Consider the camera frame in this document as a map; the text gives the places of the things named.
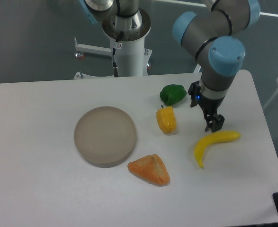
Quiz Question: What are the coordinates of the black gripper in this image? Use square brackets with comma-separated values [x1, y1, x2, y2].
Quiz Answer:
[188, 81, 226, 132]

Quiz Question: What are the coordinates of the green bell pepper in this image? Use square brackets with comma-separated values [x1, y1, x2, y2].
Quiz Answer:
[160, 84, 187, 106]

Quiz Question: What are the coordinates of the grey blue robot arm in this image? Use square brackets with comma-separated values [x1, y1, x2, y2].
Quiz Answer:
[80, 0, 260, 132]

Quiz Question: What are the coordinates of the yellow bell pepper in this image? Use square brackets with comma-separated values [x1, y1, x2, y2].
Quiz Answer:
[156, 105, 177, 134]

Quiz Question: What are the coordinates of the yellow banana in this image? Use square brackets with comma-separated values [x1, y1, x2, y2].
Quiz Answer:
[194, 131, 241, 168]

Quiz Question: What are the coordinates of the orange triangular bread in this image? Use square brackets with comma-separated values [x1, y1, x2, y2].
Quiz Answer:
[127, 154, 170, 186]

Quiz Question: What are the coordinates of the beige round plate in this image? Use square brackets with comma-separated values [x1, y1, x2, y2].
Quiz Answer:
[73, 106, 137, 168]

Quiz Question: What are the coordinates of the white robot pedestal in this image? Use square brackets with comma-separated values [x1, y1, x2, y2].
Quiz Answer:
[74, 8, 152, 77]

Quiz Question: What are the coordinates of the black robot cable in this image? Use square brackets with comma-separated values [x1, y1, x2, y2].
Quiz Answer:
[112, 30, 125, 78]

